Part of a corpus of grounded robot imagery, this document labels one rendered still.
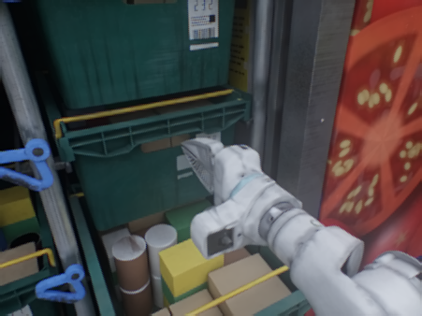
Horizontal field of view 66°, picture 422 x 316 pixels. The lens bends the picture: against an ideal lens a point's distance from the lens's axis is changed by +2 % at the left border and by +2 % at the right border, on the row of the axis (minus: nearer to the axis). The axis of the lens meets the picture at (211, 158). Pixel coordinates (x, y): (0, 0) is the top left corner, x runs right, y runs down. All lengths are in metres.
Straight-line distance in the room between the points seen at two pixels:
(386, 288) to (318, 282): 0.05
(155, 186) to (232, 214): 0.39
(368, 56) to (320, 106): 0.13
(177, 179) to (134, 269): 0.22
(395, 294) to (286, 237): 0.10
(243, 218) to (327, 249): 0.09
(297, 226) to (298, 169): 0.36
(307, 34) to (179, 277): 0.53
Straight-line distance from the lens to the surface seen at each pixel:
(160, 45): 0.64
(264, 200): 0.36
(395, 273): 0.32
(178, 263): 0.74
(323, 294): 0.31
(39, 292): 0.74
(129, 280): 0.81
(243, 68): 0.82
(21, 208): 1.06
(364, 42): 0.69
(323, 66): 0.63
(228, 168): 0.41
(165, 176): 0.72
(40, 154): 0.58
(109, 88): 0.63
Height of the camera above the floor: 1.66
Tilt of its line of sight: 28 degrees down
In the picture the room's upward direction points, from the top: 1 degrees counter-clockwise
